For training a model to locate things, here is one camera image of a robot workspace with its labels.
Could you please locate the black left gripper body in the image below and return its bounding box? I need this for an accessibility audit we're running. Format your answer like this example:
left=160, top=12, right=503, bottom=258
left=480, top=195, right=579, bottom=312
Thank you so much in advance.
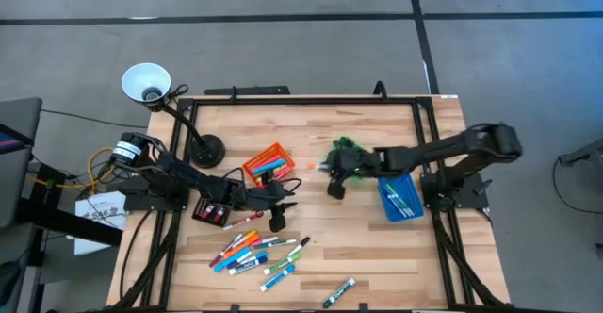
left=247, top=180, right=287, bottom=213

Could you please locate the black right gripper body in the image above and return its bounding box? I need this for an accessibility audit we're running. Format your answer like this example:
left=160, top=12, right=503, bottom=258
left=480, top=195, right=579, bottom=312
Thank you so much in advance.
left=329, top=146, right=381, bottom=182

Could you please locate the pink highlighter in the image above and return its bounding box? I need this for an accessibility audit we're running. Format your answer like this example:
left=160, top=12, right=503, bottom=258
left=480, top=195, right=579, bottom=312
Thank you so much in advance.
left=252, top=155, right=283, bottom=171
left=263, top=166, right=291, bottom=182

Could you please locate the green plastic mesh basket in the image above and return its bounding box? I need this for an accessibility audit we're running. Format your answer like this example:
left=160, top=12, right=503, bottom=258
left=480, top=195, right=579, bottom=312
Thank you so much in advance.
left=327, top=136, right=373, bottom=187

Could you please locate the blue highlighter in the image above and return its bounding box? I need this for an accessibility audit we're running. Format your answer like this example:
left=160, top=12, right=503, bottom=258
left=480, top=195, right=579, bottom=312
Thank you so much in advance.
left=253, top=159, right=287, bottom=176
left=213, top=248, right=253, bottom=274

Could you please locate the green thin marker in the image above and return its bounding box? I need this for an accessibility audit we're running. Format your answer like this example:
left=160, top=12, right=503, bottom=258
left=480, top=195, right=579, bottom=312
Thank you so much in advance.
left=383, top=184, right=410, bottom=218
left=253, top=239, right=298, bottom=251

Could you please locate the orange plastic mesh basket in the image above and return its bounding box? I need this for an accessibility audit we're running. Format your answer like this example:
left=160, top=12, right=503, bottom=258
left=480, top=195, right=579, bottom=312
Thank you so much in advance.
left=241, top=141, right=297, bottom=187

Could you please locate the black cap white marker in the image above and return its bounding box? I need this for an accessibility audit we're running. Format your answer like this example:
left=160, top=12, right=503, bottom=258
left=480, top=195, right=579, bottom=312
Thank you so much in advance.
left=286, top=236, right=312, bottom=258

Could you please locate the red thin marker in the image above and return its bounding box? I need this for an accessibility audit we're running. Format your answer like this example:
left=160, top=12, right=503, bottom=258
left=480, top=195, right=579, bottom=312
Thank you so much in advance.
left=222, top=211, right=265, bottom=232

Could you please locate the light green Expo marker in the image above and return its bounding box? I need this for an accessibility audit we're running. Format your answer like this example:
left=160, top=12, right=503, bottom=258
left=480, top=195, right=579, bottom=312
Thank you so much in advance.
left=262, top=253, right=302, bottom=276

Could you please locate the orange highlighter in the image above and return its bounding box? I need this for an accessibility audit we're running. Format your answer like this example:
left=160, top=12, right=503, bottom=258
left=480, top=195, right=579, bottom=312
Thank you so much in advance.
left=223, top=234, right=261, bottom=260

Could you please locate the purple white marker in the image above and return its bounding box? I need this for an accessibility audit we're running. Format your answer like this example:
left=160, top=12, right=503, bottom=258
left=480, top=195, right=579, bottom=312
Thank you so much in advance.
left=227, top=251, right=259, bottom=271

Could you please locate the dark blue Expo marker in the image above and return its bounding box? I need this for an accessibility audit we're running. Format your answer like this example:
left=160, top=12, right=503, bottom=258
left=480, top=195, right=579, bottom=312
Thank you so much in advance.
left=228, top=252, right=269, bottom=277

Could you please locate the cyan Expo marker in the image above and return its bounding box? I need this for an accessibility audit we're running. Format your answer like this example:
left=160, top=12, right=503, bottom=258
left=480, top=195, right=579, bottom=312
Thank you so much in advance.
left=259, top=264, right=297, bottom=293

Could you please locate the blue plastic mesh basket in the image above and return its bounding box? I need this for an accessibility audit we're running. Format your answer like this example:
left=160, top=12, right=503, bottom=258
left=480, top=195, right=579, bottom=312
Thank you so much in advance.
left=376, top=173, right=425, bottom=223

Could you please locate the black plastic mesh basket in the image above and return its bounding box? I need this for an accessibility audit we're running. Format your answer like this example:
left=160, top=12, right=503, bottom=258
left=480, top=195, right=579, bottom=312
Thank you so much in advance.
left=190, top=194, right=235, bottom=229

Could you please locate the black table clamp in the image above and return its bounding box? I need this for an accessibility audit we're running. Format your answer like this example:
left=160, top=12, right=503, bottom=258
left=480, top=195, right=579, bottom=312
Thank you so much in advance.
left=372, top=80, right=390, bottom=103

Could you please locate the black power strip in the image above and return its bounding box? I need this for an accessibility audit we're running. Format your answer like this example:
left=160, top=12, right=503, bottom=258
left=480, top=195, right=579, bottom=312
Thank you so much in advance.
left=204, top=85, right=292, bottom=97

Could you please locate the gooseneck desk lamp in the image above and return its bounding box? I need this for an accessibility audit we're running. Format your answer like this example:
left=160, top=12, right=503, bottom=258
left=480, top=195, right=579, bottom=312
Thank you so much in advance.
left=121, top=61, right=227, bottom=170

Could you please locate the white printed paper sheet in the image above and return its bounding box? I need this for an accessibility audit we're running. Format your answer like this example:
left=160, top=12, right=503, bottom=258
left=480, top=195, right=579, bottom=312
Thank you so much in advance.
left=73, top=190, right=128, bottom=256

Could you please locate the black desk leg beam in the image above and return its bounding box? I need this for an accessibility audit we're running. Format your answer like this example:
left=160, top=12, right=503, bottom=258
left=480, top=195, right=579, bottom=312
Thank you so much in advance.
left=18, top=161, right=124, bottom=248

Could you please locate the grey metal stand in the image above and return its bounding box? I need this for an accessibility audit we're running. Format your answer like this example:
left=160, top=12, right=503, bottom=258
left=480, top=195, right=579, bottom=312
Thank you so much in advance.
left=558, top=137, right=603, bottom=169

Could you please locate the dark grey chair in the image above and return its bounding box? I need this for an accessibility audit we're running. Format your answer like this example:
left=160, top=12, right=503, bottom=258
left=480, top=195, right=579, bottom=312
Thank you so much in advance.
left=0, top=96, right=44, bottom=232

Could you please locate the dark screen with coloured stripe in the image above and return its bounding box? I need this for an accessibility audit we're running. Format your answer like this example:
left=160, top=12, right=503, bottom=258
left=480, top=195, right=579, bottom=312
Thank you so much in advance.
left=0, top=123, right=35, bottom=156

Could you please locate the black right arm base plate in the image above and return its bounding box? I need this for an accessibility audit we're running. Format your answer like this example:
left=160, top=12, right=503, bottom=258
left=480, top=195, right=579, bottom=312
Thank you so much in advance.
left=420, top=171, right=491, bottom=210

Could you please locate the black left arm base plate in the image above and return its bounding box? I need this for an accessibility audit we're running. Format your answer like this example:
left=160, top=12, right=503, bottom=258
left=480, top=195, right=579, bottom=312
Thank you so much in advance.
left=122, top=174, right=192, bottom=213

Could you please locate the thick black hanging cable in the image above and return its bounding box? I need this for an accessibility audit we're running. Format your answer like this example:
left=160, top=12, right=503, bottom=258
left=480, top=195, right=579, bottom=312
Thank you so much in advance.
left=119, top=208, right=155, bottom=301

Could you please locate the yellow cable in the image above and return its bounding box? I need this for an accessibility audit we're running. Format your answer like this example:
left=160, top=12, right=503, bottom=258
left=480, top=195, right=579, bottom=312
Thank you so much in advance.
left=27, top=146, right=119, bottom=194

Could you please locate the thin black floor cable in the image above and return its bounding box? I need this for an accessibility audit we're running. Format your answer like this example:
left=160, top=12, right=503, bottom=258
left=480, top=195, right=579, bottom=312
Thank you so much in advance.
left=40, top=108, right=150, bottom=130

